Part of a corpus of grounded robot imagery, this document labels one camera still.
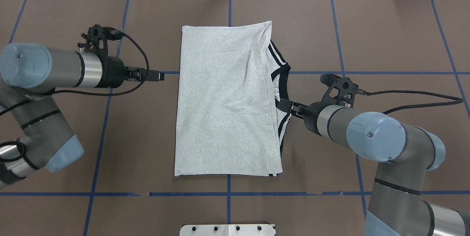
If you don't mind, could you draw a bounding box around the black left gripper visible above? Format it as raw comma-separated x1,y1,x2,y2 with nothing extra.
78,24,165,88

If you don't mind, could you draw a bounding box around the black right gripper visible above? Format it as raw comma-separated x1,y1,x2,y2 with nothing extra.
276,74,359,134

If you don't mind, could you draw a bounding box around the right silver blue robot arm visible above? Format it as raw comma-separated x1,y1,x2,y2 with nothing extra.
276,73,470,236

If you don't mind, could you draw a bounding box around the grey cartoon print t-shirt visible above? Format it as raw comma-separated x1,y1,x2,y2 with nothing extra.
174,21,290,177

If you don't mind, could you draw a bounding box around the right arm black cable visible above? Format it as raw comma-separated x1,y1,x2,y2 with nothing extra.
358,89,464,115

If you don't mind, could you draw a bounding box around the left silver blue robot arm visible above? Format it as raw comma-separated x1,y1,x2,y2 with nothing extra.
0,24,165,188

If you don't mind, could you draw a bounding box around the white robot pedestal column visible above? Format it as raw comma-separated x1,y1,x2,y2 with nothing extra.
179,223,277,236

